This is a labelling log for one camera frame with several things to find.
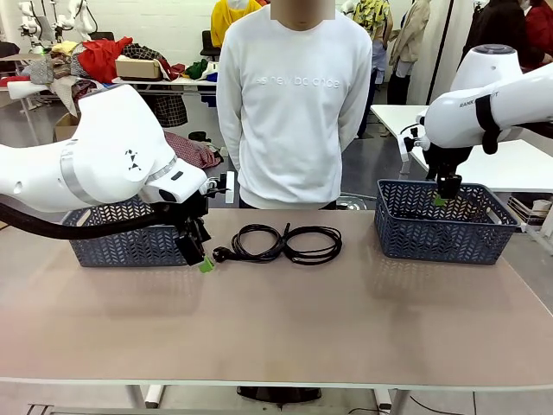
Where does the cardboard box on clothes table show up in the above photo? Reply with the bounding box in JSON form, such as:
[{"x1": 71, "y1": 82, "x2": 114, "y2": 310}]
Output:
[{"x1": 114, "y1": 56, "x2": 165, "y2": 81}]

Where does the yellow floral shirt mannequin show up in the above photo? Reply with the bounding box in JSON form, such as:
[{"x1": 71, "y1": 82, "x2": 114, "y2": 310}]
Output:
[{"x1": 352, "y1": 0, "x2": 395, "y2": 44}]

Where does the yellow garment on mannequin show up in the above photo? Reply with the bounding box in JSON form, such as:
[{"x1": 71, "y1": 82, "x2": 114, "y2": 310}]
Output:
[{"x1": 210, "y1": 0, "x2": 263, "y2": 49}]

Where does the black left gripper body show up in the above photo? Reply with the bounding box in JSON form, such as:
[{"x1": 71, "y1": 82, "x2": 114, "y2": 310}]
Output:
[{"x1": 162, "y1": 192, "x2": 212, "y2": 239}]

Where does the person in red jacket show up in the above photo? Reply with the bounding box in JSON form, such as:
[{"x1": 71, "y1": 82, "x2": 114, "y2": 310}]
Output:
[{"x1": 523, "y1": 0, "x2": 553, "y2": 68}]

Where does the white background table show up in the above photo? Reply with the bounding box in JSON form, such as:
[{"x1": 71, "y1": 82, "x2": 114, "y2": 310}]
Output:
[{"x1": 370, "y1": 103, "x2": 553, "y2": 195}]

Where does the cardboard box on floor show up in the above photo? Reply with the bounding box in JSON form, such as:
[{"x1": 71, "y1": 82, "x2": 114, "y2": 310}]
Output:
[{"x1": 52, "y1": 112, "x2": 82, "y2": 144}]

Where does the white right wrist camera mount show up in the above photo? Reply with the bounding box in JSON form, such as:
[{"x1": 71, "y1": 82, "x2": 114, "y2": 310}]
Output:
[{"x1": 398, "y1": 122, "x2": 432, "y2": 163}]

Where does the black power cable with plug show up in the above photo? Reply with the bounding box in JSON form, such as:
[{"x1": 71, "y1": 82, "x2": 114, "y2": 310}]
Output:
[{"x1": 212, "y1": 222, "x2": 285, "y2": 263}]

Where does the black office chair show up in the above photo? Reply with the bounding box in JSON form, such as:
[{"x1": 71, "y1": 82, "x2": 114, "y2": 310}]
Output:
[{"x1": 200, "y1": 29, "x2": 222, "y2": 60}]

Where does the blue-grey plastic lattice basket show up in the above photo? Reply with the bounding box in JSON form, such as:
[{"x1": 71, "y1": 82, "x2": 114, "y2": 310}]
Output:
[
  {"x1": 60, "y1": 193, "x2": 205, "y2": 268},
  {"x1": 373, "y1": 178, "x2": 522, "y2": 266}
]

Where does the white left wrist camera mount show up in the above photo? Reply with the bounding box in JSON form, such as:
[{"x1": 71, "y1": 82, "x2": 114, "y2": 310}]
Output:
[{"x1": 202, "y1": 170, "x2": 237, "y2": 205}]

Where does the person in white sweatshirt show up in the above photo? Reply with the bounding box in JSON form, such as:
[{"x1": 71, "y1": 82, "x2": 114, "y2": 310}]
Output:
[{"x1": 215, "y1": 0, "x2": 374, "y2": 211}]

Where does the green cloth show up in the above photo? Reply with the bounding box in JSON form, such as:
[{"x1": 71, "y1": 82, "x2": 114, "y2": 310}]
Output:
[{"x1": 184, "y1": 58, "x2": 212, "y2": 80}]

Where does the white clothes table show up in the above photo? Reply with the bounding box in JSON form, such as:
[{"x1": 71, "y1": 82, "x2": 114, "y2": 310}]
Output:
[{"x1": 7, "y1": 75, "x2": 219, "y2": 114}]

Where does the red cloth pile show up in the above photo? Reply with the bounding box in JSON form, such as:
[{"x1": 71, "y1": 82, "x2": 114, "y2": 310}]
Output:
[{"x1": 79, "y1": 36, "x2": 135, "y2": 84}]

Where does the thin black stand pole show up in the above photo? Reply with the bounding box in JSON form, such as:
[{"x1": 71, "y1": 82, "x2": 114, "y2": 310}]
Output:
[{"x1": 427, "y1": 0, "x2": 455, "y2": 105}]

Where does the dark red checked cloth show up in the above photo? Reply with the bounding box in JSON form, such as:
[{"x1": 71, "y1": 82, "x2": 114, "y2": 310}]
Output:
[{"x1": 162, "y1": 131, "x2": 225, "y2": 170}]

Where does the black arm cable sleeve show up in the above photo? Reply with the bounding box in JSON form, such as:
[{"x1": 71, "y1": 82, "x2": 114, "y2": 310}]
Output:
[
  {"x1": 0, "y1": 200, "x2": 192, "y2": 241},
  {"x1": 474, "y1": 92, "x2": 553, "y2": 156}
]

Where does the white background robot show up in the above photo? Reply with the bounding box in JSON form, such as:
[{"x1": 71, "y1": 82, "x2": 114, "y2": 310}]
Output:
[
  {"x1": 16, "y1": 0, "x2": 45, "y2": 55},
  {"x1": 57, "y1": 0, "x2": 94, "y2": 35}
]

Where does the beige coat on mannequin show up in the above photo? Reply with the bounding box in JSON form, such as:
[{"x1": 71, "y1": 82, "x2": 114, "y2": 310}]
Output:
[{"x1": 388, "y1": 0, "x2": 433, "y2": 68}]

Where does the black right arm cable sleeve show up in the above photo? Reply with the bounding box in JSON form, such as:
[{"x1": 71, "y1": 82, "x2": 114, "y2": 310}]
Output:
[{"x1": 474, "y1": 92, "x2": 553, "y2": 156}]

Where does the person in black jacket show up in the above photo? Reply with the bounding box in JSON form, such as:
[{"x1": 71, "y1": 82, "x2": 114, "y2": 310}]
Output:
[{"x1": 462, "y1": 0, "x2": 533, "y2": 66}]

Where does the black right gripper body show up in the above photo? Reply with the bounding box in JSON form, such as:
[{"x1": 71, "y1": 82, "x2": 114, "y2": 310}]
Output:
[{"x1": 424, "y1": 144, "x2": 475, "y2": 182}]

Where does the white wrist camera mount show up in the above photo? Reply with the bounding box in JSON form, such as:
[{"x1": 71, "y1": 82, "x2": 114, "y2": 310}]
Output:
[
  {"x1": 398, "y1": 122, "x2": 432, "y2": 163},
  {"x1": 202, "y1": 170, "x2": 237, "y2": 205}
]

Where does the black left arm cable sleeve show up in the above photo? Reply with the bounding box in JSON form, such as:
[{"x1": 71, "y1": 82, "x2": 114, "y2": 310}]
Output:
[{"x1": 0, "y1": 200, "x2": 192, "y2": 241}]

